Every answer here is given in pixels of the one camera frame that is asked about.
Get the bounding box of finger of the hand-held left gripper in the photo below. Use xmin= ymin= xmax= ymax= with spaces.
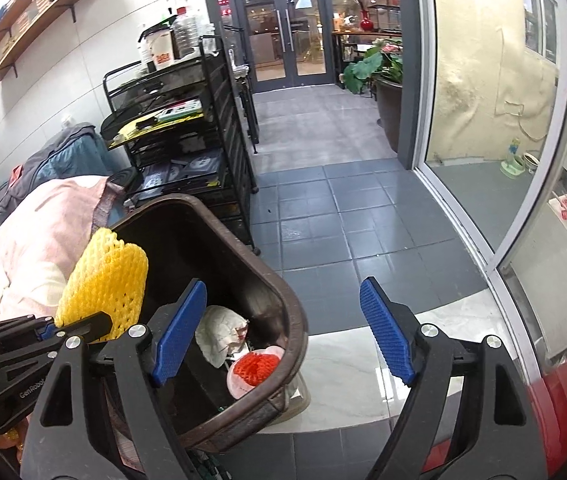
xmin=0 ymin=340 xmax=62 ymax=386
xmin=0 ymin=311 xmax=113 ymax=345

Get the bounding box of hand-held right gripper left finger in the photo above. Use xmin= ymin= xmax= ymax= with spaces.
xmin=21 ymin=279 xmax=208 ymax=480

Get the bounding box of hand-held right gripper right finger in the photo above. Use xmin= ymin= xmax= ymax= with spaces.
xmin=359 ymin=276 xmax=549 ymax=480

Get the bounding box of beige paper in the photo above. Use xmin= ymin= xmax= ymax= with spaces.
xmin=195 ymin=306 xmax=251 ymax=369

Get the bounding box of yellow foam fruit net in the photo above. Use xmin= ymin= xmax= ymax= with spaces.
xmin=55 ymin=227 xmax=149 ymax=344

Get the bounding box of orange foam fruit net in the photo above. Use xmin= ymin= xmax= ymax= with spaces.
xmin=228 ymin=346 xmax=285 ymax=399

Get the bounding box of dark brown trash bin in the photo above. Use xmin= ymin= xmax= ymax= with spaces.
xmin=98 ymin=193 xmax=310 ymax=454

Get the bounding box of pink polka dot blanket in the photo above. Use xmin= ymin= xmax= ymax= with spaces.
xmin=0 ymin=175 xmax=125 ymax=342

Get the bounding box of black stool chair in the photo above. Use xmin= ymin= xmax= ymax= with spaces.
xmin=108 ymin=167 xmax=140 ymax=196

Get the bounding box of grey massage bed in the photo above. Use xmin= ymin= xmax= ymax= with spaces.
xmin=0 ymin=122 xmax=120 ymax=247

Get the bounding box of yellow folder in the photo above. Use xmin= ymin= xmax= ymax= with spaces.
xmin=118 ymin=110 xmax=205 ymax=144

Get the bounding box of black metal cart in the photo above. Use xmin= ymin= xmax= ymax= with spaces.
xmin=100 ymin=35 xmax=260 ymax=257

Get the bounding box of green plastic container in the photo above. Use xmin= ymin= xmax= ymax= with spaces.
xmin=500 ymin=139 xmax=525 ymax=177

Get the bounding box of dark plant pot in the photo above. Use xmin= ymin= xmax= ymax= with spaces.
xmin=370 ymin=77 xmax=405 ymax=154

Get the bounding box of printed flat box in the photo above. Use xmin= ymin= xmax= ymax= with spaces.
xmin=157 ymin=100 xmax=204 ymax=122

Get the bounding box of green leafy plant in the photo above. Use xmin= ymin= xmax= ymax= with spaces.
xmin=340 ymin=40 xmax=405 ymax=96

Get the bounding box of white red printed container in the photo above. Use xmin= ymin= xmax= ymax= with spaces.
xmin=140 ymin=28 xmax=177 ymax=72

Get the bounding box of clear plastic jar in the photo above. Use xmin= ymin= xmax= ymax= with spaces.
xmin=170 ymin=6 xmax=204 ymax=60

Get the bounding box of glass double door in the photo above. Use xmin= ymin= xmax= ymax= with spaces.
xmin=232 ymin=0 xmax=333 ymax=92

